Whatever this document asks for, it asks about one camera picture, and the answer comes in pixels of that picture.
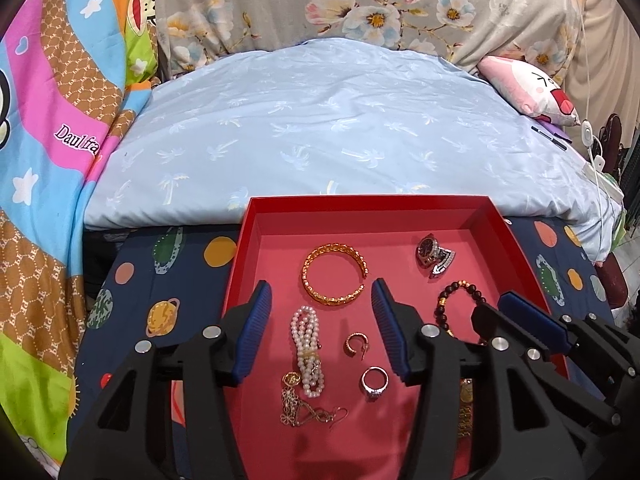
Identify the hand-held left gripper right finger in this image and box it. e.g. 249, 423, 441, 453
370, 278, 586, 480

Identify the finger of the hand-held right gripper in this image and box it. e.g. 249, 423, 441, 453
497, 291, 640, 401
471, 304, 623, 427

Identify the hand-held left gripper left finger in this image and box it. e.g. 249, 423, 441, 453
59, 280, 273, 480

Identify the gold hoop earring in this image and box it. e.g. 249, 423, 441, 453
344, 332, 370, 358

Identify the black bead bracelet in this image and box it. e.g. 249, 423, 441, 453
434, 280, 488, 346

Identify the white pearl bracelet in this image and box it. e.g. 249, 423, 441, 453
290, 306, 326, 399

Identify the thin chain necklace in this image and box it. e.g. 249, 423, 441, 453
279, 370, 349, 429

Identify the silver ring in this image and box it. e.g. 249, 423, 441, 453
360, 366, 391, 401

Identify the gold wristwatch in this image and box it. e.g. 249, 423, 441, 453
457, 377, 475, 441

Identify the red shallow tray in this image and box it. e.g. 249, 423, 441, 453
220, 195, 571, 480

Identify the gold bangle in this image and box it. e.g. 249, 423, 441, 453
301, 243, 368, 307

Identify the silver wristwatch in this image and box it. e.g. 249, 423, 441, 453
416, 233, 458, 279

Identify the dark red cloth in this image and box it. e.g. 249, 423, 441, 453
595, 252, 632, 311

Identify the navy planet print cloth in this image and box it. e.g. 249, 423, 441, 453
70, 215, 613, 480

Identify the black pen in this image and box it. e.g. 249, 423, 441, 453
532, 126, 568, 150

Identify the purple notebook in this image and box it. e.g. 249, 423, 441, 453
540, 119, 573, 143

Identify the dark brown bag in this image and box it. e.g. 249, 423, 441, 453
600, 114, 626, 181

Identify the light blue pillow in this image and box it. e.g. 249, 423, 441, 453
82, 37, 626, 263

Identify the pink plush pillow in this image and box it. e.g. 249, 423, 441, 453
477, 55, 581, 127

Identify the beige curtain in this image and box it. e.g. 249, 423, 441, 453
565, 0, 640, 126

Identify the colourful cartoon blanket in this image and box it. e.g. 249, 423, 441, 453
0, 0, 161, 480

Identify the grey floral cloth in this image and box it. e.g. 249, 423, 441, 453
152, 0, 586, 83

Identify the white cable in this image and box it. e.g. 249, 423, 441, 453
577, 0, 608, 261

